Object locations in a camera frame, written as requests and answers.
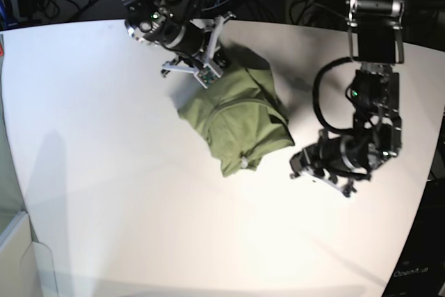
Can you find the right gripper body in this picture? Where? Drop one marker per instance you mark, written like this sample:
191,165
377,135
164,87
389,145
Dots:
194,44

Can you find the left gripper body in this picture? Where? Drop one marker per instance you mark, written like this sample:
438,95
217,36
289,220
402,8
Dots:
338,162

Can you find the green T-shirt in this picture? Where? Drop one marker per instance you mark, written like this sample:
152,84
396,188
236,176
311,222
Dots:
239,115

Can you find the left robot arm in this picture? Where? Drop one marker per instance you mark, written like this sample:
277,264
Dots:
375,42

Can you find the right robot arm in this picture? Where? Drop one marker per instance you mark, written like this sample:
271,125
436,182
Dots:
147,19

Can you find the white label ID3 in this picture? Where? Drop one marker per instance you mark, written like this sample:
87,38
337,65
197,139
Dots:
244,162

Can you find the white bin at left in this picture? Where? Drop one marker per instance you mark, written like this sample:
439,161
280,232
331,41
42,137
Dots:
27,267

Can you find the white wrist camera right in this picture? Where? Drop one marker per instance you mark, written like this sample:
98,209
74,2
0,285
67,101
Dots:
208,75

